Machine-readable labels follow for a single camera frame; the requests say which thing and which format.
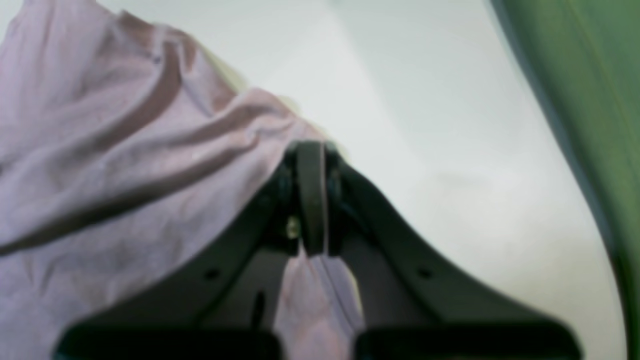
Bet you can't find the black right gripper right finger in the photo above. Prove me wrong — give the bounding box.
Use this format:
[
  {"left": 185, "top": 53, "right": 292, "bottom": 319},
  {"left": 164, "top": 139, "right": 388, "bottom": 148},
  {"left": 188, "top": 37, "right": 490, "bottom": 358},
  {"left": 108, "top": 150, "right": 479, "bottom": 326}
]
[{"left": 325, "top": 145, "right": 583, "bottom": 360}]

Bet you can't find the mauve t-shirt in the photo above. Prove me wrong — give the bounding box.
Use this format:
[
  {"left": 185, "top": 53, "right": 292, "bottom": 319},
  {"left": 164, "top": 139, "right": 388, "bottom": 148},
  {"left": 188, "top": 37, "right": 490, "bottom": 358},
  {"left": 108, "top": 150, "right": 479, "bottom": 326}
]
[{"left": 0, "top": 0, "right": 366, "bottom": 360}]

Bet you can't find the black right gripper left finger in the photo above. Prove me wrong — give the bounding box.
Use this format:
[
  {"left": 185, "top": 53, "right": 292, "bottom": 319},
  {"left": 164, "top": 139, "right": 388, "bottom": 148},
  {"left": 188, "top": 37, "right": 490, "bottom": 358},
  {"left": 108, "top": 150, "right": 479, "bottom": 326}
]
[{"left": 52, "top": 141, "right": 326, "bottom": 360}]

